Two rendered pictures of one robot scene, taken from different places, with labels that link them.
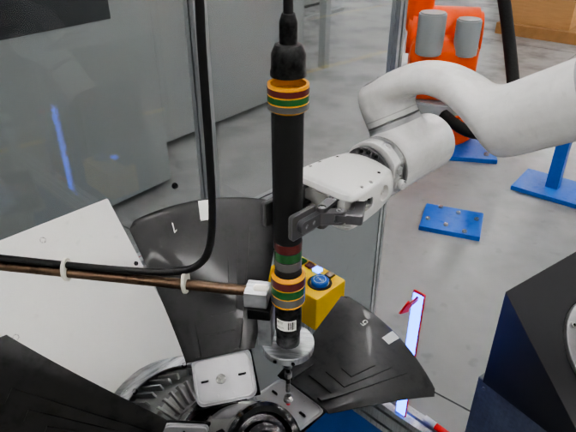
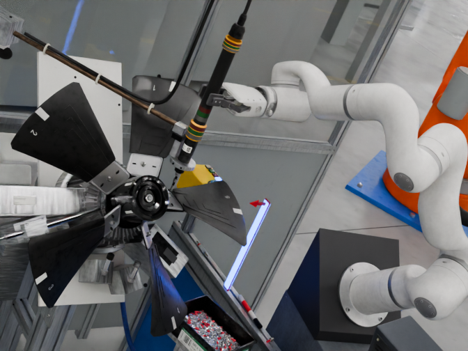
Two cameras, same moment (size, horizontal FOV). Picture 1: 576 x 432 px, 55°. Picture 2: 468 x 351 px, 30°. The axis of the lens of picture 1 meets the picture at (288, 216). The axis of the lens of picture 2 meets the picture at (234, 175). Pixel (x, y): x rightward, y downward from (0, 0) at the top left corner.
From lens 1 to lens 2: 1.58 m
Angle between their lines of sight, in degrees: 7
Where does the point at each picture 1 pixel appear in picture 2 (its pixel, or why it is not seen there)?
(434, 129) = (301, 98)
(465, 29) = not seen: outside the picture
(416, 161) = (283, 106)
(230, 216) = (184, 95)
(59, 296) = not seen: hidden behind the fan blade
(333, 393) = (191, 207)
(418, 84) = (297, 69)
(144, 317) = (109, 134)
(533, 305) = (333, 246)
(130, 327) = not seen: hidden behind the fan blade
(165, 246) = (145, 94)
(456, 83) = (310, 76)
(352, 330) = (218, 196)
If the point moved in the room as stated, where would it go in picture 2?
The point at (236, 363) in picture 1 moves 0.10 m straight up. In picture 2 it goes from (153, 161) to (166, 129)
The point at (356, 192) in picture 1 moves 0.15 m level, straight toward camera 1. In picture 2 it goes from (244, 99) to (222, 113)
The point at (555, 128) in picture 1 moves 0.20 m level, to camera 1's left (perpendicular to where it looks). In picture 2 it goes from (333, 108) to (260, 73)
